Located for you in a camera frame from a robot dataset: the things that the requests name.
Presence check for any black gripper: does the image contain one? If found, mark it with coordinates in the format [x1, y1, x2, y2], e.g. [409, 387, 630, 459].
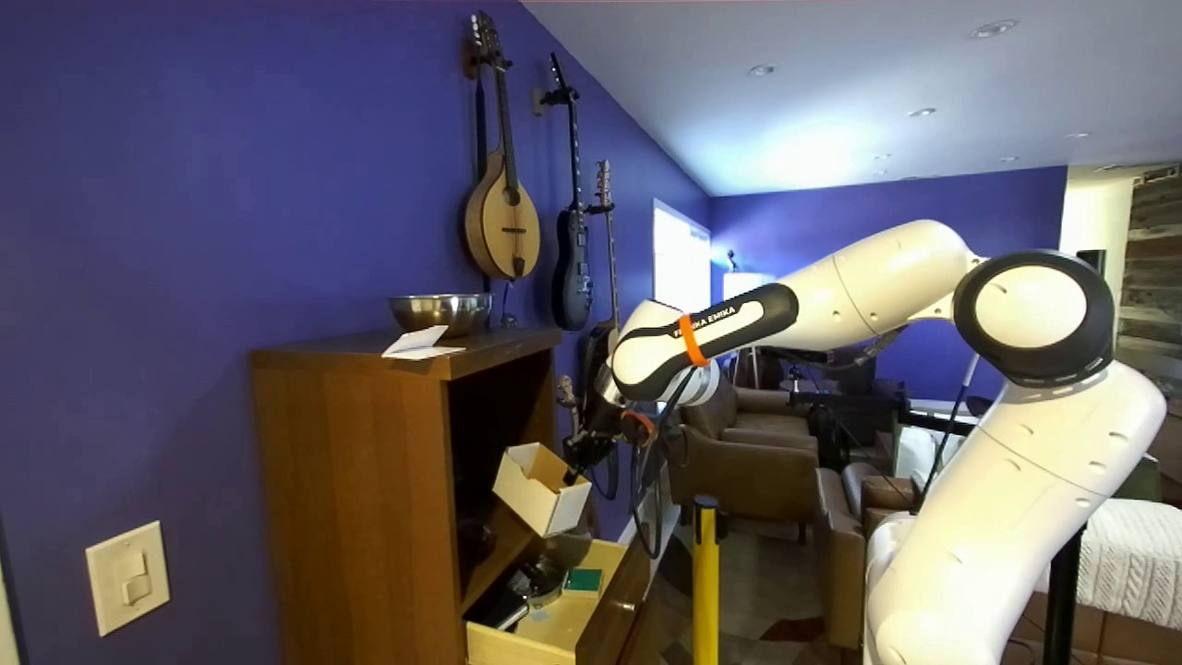
[566, 411, 635, 474]

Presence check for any white cardboard box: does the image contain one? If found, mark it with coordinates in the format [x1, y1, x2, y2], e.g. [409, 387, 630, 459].
[489, 443, 590, 534]

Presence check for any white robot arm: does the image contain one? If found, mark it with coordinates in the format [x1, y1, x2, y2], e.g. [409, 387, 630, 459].
[587, 219, 1165, 665]

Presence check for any teal green box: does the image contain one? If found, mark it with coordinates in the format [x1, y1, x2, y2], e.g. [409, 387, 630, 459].
[560, 568, 600, 592]

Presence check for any brown leather armchair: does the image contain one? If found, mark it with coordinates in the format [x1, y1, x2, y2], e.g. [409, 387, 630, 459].
[673, 384, 818, 525]

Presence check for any yellow pole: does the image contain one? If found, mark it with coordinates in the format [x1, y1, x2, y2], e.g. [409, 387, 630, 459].
[691, 496, 720, 665]

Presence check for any silver metal bowl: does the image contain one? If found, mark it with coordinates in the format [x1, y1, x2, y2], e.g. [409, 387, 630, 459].
[386, 290, 489, 337]

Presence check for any white paper card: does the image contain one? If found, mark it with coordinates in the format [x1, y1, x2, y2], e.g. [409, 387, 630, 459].
[382, 323, 456, 361]

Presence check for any bright window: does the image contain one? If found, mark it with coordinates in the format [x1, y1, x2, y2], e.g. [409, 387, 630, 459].
[654, 204, 707, 310]

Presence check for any brown wooden cabinet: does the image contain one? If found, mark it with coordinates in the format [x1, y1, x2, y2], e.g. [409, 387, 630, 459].
[251, 328, 648, 665]

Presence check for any white knitted blanket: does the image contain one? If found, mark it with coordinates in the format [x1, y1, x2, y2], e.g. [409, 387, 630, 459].
[1078, 497, 1182, 626]

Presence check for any dark wall-hung guitar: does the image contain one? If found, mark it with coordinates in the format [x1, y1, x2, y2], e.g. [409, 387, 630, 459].
[537, 59, 590, 328]

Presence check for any wall-hung mandolin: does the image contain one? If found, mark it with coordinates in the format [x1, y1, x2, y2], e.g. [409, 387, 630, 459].
[465, 9, 544, 279]

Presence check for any thin wall-hung instrument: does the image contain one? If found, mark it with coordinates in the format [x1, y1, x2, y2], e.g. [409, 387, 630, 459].
[590, 157, 616, 328]

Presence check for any beige wall light switch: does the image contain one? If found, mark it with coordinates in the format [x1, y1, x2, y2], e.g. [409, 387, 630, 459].
[83, 519, 169, 637]

